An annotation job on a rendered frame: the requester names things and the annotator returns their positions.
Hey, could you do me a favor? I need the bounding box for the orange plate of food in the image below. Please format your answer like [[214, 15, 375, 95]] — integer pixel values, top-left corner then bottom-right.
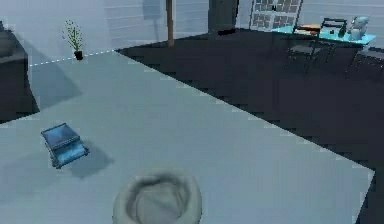
[[295, 23, 322, 36]]

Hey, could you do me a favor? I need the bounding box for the dark grey cabinet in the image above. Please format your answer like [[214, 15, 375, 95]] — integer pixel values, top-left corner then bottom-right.
[[208, 0, 240, 36]]

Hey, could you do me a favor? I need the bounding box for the black chair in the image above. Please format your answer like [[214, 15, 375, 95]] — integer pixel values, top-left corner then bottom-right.
[[319, 17, 348, 63], [286, 25, 322, 73]]

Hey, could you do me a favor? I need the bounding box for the pale grey kettle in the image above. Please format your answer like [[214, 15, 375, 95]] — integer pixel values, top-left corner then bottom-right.
[[347, 15, 370, 42]]

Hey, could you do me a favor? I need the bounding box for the green house plant black pot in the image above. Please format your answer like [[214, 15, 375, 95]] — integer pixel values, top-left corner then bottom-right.
[[61, 19, 85, 61]]

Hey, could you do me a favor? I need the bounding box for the window with grid panes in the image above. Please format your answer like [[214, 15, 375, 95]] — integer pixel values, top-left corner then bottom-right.
[[249, 0, 304, 32]]

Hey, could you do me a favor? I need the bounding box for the blue box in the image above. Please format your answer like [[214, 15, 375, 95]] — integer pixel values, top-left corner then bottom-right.
[[40, 122, 90, 169]]

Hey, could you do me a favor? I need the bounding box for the dark grey sofa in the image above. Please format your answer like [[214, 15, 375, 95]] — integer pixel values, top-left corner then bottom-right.
[[0, 20, 41, 124]]

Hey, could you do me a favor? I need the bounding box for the brown wooden post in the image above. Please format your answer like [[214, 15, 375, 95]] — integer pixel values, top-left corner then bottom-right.
[[165, 0, 175, 48]]

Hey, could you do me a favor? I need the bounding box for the turquoise table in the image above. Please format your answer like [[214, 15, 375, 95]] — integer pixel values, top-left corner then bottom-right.
[[271, 23, 377, 46]]

